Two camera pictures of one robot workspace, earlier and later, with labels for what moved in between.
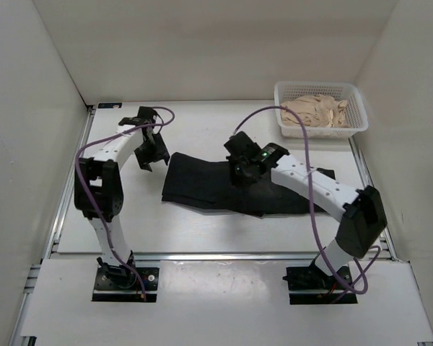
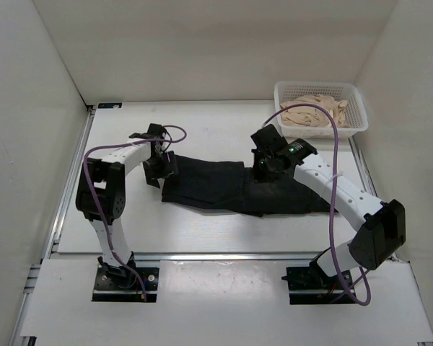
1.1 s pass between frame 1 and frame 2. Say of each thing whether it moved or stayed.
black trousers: stayed
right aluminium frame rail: stayed
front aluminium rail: stayed
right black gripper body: moved
